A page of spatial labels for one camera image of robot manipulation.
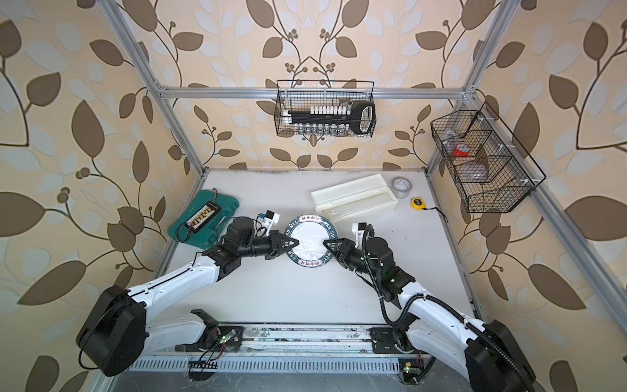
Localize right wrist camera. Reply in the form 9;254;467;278
351;222;368;248

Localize red capped item in basket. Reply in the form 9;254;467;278
452;143;471;158

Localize black socket set holder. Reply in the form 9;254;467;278
275;101;377;137

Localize black charger board with cables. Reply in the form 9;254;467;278
175;189;221;243

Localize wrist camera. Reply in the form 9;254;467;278
351;222;368;248
259;210;280;231

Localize black wire basket right wall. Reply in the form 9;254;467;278
430;102;546;213

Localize yellow tape measure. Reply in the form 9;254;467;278
411;197;426;211

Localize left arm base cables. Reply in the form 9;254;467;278
188;329;241;382

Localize black wire basket wall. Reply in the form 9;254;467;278
430;102;546;213
274;78;377;137

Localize green plastic tool case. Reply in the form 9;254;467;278
168;189;239;250

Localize clear plastic wrap sheet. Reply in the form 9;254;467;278
283;214;339;269

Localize clear tape roll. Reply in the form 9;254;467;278
391;176;413;199

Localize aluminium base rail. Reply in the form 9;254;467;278
104;322;510;358

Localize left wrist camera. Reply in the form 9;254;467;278
259;210;280;231

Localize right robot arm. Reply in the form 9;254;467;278
323;237;536;391

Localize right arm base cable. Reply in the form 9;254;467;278
398;354;437;385

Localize black wire basket back wall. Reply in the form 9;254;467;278
274;78;377;137

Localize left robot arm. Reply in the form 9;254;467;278
76;217;300;377

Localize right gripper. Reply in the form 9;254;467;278
325;237;382;282

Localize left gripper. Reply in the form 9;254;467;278
236;230;298;260

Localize green rimmed white plate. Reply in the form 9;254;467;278
283;214;339;269

